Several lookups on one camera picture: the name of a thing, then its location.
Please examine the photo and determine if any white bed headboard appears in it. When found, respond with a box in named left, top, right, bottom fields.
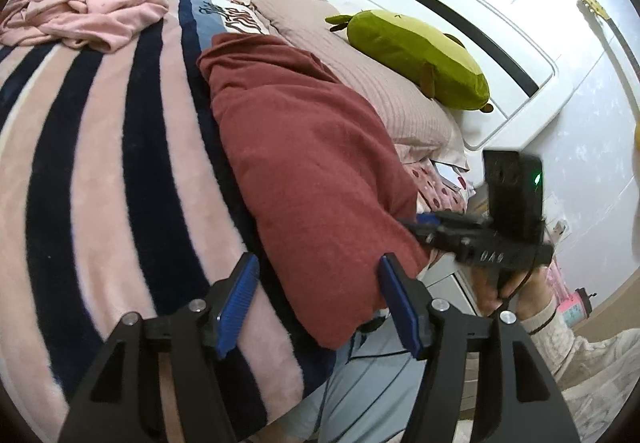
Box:
left=328, top=0, right=606, bottom=151

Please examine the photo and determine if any black cable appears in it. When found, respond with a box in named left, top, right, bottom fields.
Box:
left=314, top=241, right=547, bottom=443

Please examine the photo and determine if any pink water bottle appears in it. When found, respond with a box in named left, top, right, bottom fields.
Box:
left=558, top=288, right=596, bottom=328

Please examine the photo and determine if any pink dotted sheet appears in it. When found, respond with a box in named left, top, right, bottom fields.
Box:
left=402, top=160, right=468, bottom=213

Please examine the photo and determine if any dark red fleece garment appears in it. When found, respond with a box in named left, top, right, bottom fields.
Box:
left=198, top=33, right=427, bottom=350

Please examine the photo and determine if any pink ribbed pillow near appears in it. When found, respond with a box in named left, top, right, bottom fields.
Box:
left=252, top=0, right=469, bottom=170

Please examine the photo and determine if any light blue trousers leg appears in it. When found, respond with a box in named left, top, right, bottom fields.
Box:
left=259, top=319, right=424, bottom=442

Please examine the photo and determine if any green avocado plush toy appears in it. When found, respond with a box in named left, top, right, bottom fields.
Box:
left=326, top=10, right=494, bottom=114

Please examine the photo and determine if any person's right hand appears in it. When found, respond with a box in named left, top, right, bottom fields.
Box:
left=471, top=267, right=553, bottom=321

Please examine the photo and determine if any right forearm cream sweater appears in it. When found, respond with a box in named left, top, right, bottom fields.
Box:
left=522, top=300, right=639, bottom=442

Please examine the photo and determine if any striped fleece bed blanket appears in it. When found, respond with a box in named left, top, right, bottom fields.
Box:
left=0, top=0, right=336, bottom=443

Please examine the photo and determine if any black camera box green light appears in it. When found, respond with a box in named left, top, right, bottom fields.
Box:
left=483, top=149, right=544, bottom=244

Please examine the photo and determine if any pink crumpled garment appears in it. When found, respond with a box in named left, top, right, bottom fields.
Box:
left=1, top=0, right=168, bottom=53

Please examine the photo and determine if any guitar headstock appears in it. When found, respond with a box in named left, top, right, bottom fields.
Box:
left=577, top=0, right=640, bottom=109

